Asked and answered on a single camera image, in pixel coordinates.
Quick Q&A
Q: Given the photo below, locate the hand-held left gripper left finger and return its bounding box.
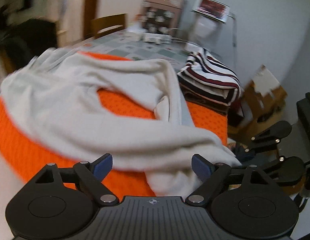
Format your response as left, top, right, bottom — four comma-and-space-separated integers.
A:
35, 153, 120, 207

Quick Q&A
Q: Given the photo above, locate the framed photo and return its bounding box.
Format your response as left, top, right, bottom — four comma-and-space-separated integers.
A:
191, 0, 232, 25

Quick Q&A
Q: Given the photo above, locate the wooden chair with cutout back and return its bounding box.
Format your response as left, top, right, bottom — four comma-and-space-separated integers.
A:
90, 13, 127, 39

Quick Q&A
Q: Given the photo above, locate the brown wooden door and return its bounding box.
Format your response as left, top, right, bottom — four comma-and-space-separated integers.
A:
84, 0, 103, 40

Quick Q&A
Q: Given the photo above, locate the white turtleneck sweater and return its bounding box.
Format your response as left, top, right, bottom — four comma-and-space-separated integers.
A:
0, 47, 243, 197

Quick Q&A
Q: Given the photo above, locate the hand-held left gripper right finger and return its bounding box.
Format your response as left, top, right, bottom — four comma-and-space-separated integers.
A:
185, 154, 273, 207

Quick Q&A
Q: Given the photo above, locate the white power strip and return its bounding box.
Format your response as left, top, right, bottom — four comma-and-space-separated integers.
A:
142, 33, 173, 44

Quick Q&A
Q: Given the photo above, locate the black clothes pile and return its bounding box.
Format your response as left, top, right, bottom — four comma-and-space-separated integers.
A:
0, 19, 58, 73

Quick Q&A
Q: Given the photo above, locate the pink water dispenser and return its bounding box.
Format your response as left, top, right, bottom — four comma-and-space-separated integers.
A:
141, 0, 187, 34

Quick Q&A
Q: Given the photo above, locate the checked tablecloth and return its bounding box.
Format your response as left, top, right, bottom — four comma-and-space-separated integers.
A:
70, 29, 203, 68

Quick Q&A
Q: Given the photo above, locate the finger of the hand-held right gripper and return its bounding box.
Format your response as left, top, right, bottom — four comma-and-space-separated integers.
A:
245, 120, 293, 153
264, 156, 306, 187

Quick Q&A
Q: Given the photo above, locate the orange patterned mat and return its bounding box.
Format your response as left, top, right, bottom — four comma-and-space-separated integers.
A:
0, 51, 228, 198

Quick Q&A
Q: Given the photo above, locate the striped folded sweater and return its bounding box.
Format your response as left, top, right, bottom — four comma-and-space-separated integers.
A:
177, 48, 244, 105

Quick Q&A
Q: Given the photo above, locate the wooden chair with paper bag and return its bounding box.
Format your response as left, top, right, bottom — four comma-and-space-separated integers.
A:
227, 65, 288, 135

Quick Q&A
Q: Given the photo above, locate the white appliance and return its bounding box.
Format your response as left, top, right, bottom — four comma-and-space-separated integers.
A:
186, 42, 208, 53

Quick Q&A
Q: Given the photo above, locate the brown patterned folded garment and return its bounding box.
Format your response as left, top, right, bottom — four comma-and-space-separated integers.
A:
182, 87, 230, 117

